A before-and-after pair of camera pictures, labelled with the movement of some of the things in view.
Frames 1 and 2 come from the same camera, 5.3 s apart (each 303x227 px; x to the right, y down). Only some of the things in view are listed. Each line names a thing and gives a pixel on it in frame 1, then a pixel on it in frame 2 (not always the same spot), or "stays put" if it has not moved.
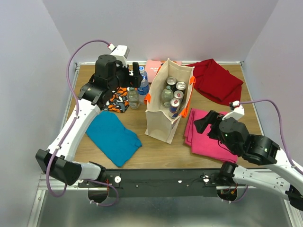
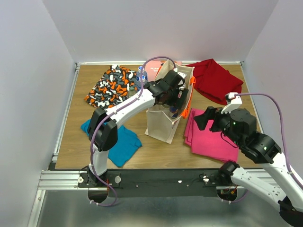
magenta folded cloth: x=201 y=143 stays put
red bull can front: x=174 y=108 stays put
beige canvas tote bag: x=158 y=124 stays put
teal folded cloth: x=118 y=144 stays put
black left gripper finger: x=137 y=78 → x=182 y=97
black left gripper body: x=122 y=78 → x=172 y=97
